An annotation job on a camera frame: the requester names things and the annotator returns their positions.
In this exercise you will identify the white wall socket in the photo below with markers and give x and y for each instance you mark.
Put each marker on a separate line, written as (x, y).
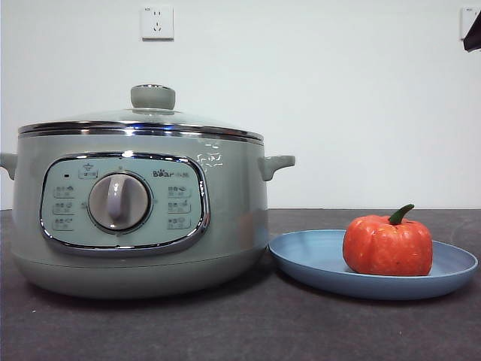
(469, 17)
(158, 22)

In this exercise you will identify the blue round plate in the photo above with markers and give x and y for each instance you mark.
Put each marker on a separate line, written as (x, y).
(308, 259)

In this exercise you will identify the glass lid with green knob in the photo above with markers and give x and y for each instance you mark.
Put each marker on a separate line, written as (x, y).
(153, 98)

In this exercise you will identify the orange pumpkin with green stem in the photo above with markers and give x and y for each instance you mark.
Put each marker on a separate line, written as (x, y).
(387, 244)

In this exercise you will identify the pale green electric steamer pot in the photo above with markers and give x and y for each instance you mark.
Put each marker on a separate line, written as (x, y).
(233, 210)

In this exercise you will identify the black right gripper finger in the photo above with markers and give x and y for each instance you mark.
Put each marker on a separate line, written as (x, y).
(474, 40)

